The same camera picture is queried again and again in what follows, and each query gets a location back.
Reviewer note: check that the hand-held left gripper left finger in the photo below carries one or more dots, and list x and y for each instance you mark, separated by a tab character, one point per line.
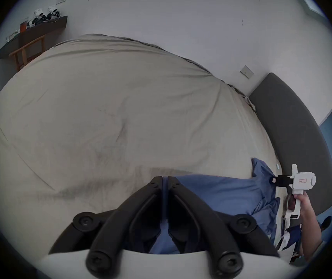
110	231

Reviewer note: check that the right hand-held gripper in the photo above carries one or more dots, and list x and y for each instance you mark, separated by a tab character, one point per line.
302	182

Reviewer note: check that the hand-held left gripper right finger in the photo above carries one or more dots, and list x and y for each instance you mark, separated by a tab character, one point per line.
209	228

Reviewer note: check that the blue shirt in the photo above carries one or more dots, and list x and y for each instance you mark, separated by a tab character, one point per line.
227	193

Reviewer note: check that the person's right forearm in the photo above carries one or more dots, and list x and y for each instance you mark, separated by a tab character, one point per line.
310	231

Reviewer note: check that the person's right hand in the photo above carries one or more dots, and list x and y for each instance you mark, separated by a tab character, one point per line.
303	200

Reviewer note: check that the grey padded headboard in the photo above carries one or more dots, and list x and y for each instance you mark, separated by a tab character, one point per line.
297	132

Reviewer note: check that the bed with beige sheet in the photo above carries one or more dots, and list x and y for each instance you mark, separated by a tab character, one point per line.
102	112

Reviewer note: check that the wooden chair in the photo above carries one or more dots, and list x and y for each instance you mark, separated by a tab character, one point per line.
27	49

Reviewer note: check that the grey wall switch plate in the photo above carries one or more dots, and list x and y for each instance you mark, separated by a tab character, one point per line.
246	72

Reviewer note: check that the dark wooden wall shelf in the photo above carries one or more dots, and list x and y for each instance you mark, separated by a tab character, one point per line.
29	36

